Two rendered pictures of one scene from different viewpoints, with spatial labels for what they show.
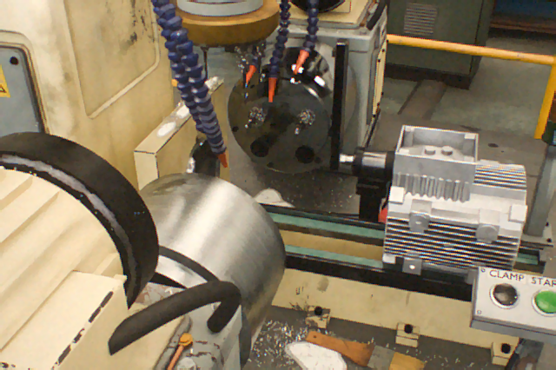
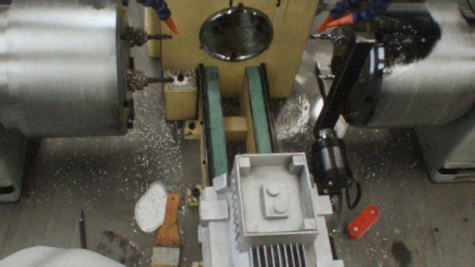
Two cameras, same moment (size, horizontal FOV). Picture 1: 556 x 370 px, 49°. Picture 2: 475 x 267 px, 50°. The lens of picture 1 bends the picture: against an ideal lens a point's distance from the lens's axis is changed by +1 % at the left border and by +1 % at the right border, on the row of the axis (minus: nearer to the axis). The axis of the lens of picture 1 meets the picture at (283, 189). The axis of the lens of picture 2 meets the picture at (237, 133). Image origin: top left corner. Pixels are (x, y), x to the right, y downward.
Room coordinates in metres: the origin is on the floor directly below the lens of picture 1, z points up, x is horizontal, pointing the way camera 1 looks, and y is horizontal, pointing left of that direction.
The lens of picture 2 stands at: (0.62, -0.48, 1.75)
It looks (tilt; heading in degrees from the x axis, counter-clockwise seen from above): 57 degrees down; 59
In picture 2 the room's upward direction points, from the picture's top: 11 degrees clockwise
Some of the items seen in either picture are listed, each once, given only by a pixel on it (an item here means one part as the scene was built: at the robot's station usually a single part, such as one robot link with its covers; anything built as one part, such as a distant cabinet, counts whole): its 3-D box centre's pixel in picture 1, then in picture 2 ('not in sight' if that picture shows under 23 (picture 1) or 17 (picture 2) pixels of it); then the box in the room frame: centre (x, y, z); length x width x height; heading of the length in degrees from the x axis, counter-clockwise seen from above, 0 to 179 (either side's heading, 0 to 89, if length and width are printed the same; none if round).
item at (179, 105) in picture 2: not in sight; (180, 94); (0.84, 0.16, 0.86); 0.07 x 0.06 x 0.12; 164
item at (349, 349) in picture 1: (363, 353); (168, 241); (0.72, -0.14, 0.80); 0.21 x 0.05 x 0.01; 66
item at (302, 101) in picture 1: (297, 98); (413, 62); (1.24, -0.03, 1.04); 0.41 x 0.25 x 0.25; 164
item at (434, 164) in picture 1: (434, 162); (272, 203); (0.84, -0.24, 1.11); 0.12 x 0.11 x 0.07; 74
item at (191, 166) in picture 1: (203, 177); (237, 37); (0.95, 0.15, 1.02); 0.15 x 0.02 x 0.15; 164
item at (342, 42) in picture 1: (339, 108); (340, 92); (1.02, -0.10, 1.12); 0.04 x 0.03 x 0.26; 74
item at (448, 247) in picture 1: (451, 214); (265, 254); (0.83, -0.28, 1.02); 0.20 x 0.19 x 0.19; 74
